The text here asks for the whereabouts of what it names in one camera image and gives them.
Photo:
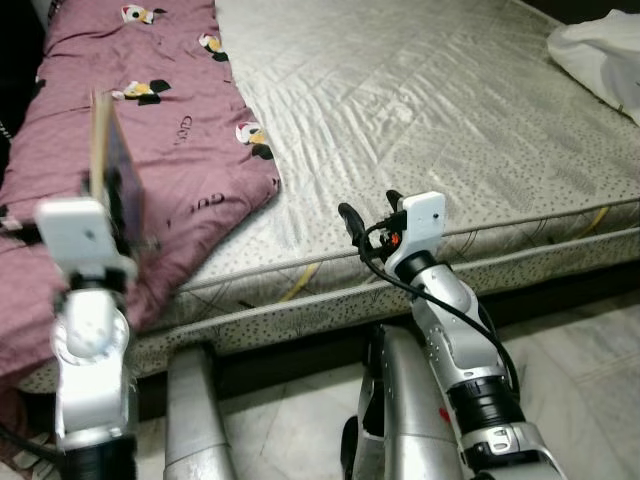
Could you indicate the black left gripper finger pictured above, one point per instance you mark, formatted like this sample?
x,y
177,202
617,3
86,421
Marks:
x,y
116,205

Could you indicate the colourful square picture book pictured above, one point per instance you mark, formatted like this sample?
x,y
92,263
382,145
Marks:
x,y
120,150

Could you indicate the white pillow with green tree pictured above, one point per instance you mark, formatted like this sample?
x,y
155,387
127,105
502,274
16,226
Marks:
x,y
605,60

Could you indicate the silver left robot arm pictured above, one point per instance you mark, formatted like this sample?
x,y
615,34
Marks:
x,y
90,340

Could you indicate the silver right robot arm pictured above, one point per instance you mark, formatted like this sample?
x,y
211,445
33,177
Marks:
x,y
450,320

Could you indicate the purple cartoon print blanket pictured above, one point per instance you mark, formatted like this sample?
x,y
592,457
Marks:
x,y
180,150

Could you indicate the white quilted mattress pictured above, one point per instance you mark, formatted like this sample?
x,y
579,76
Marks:
x,y
420,110

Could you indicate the silver right robot leg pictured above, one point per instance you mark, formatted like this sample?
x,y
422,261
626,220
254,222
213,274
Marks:
x,y
400,400

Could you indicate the silver robot leg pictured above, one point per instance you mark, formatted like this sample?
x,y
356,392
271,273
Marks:
x,y
200,420
400,400

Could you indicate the silver left robot leg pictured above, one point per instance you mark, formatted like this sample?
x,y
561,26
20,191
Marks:
x,y
200,420

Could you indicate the dark tufted headboard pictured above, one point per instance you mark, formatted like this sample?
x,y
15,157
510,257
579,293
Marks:
x,y
580,8

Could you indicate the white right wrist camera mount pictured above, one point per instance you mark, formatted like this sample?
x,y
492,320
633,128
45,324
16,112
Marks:
x,y
420,225

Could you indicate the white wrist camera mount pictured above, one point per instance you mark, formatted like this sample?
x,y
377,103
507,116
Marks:
x,y
80,235
420,225

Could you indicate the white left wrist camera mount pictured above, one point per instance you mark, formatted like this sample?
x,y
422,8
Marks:
x,y
80,235

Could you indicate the black bed frame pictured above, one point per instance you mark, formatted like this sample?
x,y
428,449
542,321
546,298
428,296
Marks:
x,y
580,285

